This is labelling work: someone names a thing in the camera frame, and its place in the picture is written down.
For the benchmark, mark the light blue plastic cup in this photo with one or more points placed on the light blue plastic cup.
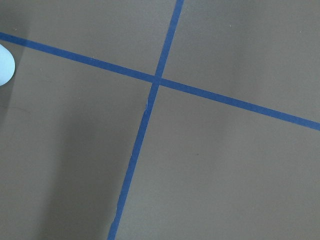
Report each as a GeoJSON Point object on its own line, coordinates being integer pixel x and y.
{"type": "Point", "coordinates": [7, 65]}

